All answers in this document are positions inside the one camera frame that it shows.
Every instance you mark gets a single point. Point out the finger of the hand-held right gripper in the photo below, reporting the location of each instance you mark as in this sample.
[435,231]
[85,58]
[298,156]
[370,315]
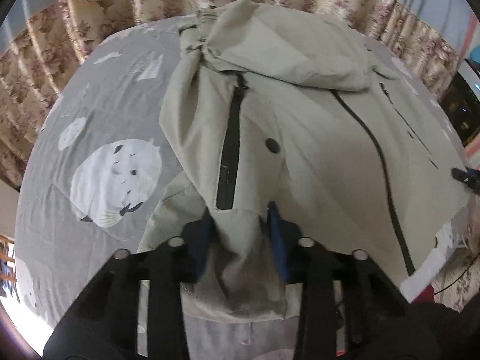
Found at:
[467,178]

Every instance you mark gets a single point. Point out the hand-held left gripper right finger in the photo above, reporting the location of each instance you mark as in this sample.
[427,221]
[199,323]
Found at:
[278,242]

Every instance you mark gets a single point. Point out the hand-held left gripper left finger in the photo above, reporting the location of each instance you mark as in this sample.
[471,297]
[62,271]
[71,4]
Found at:
[204,242]

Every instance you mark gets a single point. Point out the light green zip jacket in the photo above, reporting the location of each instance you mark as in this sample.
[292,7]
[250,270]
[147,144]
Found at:
[318,138]

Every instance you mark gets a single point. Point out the dark cabinet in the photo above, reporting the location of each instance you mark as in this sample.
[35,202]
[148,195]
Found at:
[459,112]

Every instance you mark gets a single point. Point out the bed with grey animal-print sheet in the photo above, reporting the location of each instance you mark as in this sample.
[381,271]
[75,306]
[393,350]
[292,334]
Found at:
[112,101]

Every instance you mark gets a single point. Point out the wooden chair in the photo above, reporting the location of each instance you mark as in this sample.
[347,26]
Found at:
[6,270]

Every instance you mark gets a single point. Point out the blue curtain with floral hem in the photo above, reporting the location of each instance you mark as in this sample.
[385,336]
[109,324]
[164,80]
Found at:
[93,0]

